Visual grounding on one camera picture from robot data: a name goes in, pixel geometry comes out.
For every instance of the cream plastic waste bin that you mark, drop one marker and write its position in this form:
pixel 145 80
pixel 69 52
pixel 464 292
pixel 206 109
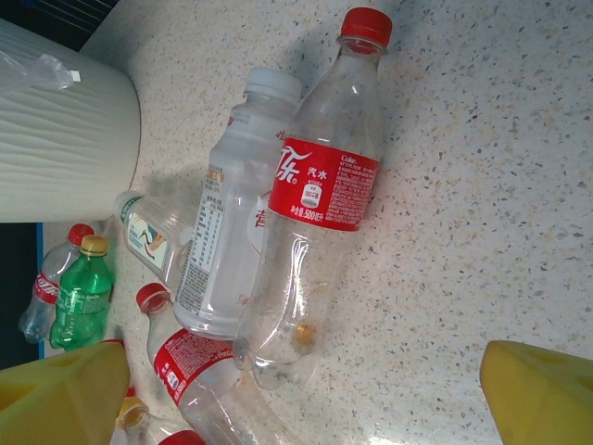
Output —
pixel 69 153

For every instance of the clear bottle bird label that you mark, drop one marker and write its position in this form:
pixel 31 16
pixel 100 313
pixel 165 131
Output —
pixel 148 236

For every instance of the large clear bottle white cap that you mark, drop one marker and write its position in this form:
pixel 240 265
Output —
pixel 231 208

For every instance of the cola bottle yellow cap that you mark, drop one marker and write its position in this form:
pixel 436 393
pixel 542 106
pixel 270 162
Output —
pixel 132 415

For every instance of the green soda bottle yellow cap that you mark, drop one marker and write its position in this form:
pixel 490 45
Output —
pixel 81 301

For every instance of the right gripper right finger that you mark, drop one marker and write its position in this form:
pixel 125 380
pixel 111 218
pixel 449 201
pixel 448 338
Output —
pixel 542 398

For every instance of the clear cola bottle red cap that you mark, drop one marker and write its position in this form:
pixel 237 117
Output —
pixel 324 185
pixel 185 366

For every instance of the small cola bottle red cap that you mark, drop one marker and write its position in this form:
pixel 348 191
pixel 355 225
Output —
pixel 46 287

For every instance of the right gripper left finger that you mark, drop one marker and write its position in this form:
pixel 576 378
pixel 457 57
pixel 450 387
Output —
pixel 55 403

